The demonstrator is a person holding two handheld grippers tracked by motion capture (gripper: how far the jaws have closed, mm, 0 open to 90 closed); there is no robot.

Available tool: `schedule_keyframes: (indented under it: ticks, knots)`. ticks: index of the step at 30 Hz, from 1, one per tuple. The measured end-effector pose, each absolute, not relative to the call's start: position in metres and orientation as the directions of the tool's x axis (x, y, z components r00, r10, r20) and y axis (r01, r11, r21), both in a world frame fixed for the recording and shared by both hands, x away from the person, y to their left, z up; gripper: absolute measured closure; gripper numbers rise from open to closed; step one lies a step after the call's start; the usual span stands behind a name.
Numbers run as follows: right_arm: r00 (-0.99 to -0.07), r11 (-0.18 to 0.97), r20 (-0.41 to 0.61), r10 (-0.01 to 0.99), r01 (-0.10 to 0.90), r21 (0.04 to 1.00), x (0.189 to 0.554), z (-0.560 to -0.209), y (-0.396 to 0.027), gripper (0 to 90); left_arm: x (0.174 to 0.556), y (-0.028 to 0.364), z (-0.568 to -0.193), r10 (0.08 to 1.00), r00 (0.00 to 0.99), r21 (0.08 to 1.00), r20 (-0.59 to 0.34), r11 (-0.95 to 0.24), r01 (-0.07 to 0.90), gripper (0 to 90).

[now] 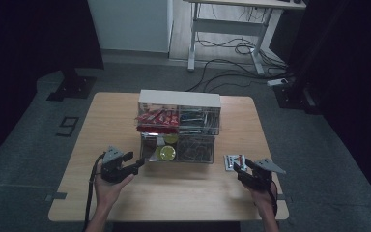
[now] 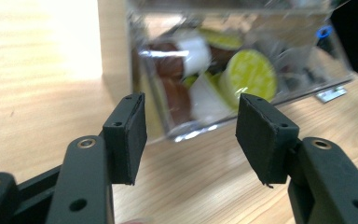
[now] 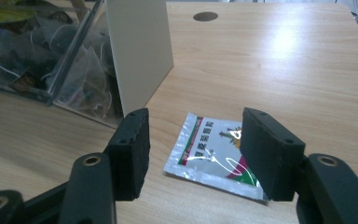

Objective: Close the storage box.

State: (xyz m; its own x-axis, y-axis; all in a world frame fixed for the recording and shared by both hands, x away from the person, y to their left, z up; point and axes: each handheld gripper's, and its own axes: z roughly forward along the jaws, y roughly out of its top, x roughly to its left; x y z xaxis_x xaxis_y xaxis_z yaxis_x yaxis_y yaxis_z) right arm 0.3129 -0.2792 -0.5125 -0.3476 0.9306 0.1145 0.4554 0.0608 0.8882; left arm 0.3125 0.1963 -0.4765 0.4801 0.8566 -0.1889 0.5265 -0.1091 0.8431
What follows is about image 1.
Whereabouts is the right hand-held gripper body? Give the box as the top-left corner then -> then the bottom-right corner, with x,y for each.
245,157 -> 287,192

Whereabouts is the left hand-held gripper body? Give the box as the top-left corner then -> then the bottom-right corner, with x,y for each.
100,145 -> 128,185

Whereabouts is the white snack packet red print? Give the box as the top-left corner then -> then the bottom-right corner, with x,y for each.
223,153 -> 248,172

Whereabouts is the clear drawer organiser white top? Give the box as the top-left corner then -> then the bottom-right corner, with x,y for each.
136,89 -> 222,165

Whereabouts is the person's right hand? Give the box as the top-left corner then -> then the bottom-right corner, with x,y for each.
243,180 -> 278,213

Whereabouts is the person's left hand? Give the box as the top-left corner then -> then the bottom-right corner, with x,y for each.
93,162 -> 135,208

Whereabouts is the large yellow-green lidded cup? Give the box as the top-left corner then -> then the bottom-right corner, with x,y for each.
154,145 -> 177,162

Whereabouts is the small yellow-green lidded cup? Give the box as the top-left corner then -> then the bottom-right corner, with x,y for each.
163,133 -> 180,145

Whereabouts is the pile of red snack packets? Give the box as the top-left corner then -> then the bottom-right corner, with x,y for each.
134,108 -> 181,134

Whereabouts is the pile of brown packets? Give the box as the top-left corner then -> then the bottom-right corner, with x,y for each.
177,140 -> 214,162

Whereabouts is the grey floor tape strip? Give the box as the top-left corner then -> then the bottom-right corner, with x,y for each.
44,191 -> 68,203

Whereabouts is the black floor tape mark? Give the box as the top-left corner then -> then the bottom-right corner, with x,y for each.
55,116 -> 80,138

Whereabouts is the pile of dark sachets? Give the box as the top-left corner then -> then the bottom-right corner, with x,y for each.
179,107 -> 220,135

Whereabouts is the black stand base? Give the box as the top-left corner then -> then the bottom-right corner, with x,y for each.
272,80 -> 324,116
45,67 -> 98,102

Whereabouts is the white power strip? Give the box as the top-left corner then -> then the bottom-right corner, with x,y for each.
267,77 -> 290,88

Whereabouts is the white cabinet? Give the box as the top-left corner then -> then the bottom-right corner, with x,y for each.
87,0 -> 174,54

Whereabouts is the dark curtain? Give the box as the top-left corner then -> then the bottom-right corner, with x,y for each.
0,0 -> 105,172
269,0 -> 371,214

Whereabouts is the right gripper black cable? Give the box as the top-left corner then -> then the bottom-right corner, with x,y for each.
266,179 -> 279,218

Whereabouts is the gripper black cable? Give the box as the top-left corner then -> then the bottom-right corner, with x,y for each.
266,179 -> 279,218
82,152 -> 106,232

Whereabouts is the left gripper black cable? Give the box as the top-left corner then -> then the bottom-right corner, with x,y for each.
82,152 -> 106,232

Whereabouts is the black floor cable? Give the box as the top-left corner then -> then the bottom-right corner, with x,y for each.
185,58 -> 291,94

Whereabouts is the coiled black cable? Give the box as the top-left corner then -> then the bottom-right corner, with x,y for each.
234,43 -> 256,56

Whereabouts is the white desk frame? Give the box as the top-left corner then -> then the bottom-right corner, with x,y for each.
183,0 -> 307,77

